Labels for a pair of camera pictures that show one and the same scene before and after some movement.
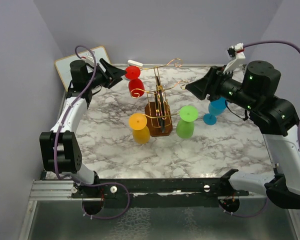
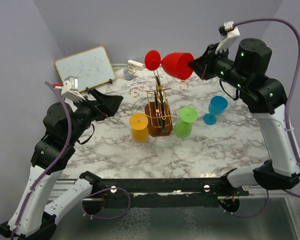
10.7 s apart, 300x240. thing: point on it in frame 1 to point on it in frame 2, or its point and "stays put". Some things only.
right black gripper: x=209 y=83 to x=202 y=65
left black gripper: x=116 y=73 to x=110 y=105
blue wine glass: x=216 y=107 stays put
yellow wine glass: x=141 y=133 stays put
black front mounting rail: x=176 y=193 stays put
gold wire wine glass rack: x=158 y=114 stays put
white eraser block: x=132 y=62 stays put
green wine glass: x=185 y=127 stays put
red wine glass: x=136 y=86 to x=175 y=64
